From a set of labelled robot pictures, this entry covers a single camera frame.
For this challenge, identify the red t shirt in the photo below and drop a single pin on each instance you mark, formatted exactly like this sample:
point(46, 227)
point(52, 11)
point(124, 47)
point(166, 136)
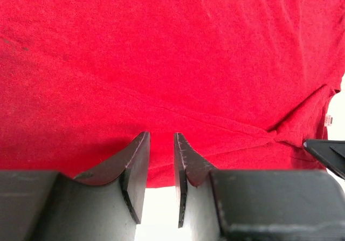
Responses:
point(245, 81)

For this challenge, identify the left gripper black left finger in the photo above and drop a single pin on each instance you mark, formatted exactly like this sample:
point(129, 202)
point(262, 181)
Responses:
point(103, 203)

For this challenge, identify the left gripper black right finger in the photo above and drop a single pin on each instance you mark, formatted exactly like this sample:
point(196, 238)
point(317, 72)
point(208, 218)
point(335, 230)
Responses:
point(217, 204)

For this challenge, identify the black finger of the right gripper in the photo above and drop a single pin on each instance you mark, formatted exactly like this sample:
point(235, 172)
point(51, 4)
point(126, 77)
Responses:
point(330, 153)

